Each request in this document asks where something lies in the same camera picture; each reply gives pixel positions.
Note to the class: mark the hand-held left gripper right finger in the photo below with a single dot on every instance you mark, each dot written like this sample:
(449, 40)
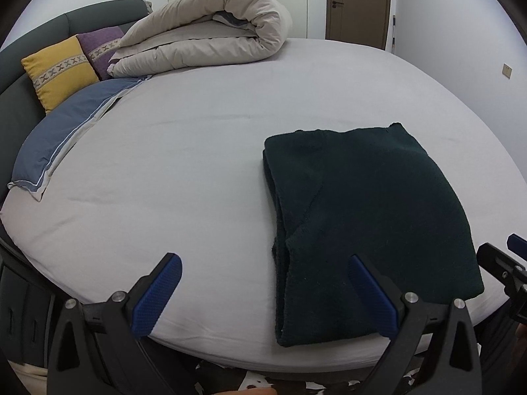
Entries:
(372, 296)

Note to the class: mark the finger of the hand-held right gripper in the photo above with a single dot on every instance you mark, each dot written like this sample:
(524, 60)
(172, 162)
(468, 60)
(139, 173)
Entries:
(492, 255)
(518, 241)

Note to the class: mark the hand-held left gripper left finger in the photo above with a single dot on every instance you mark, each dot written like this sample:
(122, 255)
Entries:
(158, 296)

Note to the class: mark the dark green knit sweater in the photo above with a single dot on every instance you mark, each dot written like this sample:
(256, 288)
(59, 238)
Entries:
(362, 193)

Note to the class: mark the black and white rug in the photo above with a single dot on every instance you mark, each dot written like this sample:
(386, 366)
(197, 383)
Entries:
(230, 378)

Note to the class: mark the dark bedside drawer unit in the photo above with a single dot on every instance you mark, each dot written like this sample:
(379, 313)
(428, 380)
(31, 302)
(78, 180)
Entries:
(24, 317)

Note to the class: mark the bed with white sheet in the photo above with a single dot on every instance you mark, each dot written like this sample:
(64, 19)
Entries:
(185, 152)

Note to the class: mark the blue pillow with white trim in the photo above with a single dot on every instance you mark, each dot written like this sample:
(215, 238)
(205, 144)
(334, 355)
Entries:
(53, 140)

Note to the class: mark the yellow patterned cushion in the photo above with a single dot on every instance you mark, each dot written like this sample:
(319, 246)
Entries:
(68, 88)

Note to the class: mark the dark grey padded headboard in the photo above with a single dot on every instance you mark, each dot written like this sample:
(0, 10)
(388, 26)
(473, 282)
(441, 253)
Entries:
(16, 103)

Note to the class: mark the rolled beige duvet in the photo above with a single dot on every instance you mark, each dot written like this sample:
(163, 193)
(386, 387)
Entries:
(197, 45)

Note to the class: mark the purple patterned cushion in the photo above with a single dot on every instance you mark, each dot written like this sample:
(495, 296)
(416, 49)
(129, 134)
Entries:
(103, 39)

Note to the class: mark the brown wooden door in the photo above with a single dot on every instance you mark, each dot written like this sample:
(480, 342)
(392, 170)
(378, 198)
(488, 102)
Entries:
(358, 4)

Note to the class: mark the wall socket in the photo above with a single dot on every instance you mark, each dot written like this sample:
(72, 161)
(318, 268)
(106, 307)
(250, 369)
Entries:
(507, 70)

